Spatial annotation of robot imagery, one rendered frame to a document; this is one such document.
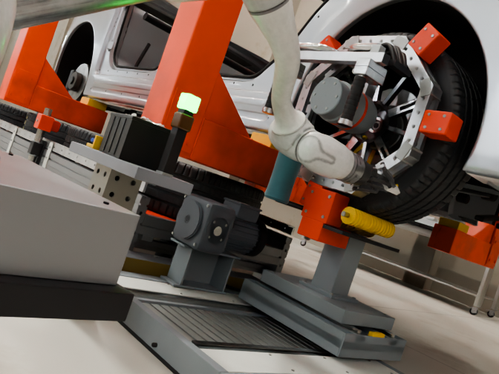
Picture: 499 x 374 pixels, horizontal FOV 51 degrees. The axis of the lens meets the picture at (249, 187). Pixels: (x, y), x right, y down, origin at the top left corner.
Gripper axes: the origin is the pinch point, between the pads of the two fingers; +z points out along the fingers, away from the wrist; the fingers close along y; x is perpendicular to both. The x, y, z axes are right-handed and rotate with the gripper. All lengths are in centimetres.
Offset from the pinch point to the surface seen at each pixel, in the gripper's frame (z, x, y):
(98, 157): -78, 11, -40
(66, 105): -10, 181, -183
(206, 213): -31, 12, -51
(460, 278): 547, 140, -185
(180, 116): -71, 8, -13
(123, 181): -70, 7, -41
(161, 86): -47, 58, -45
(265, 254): 32, 24, -82
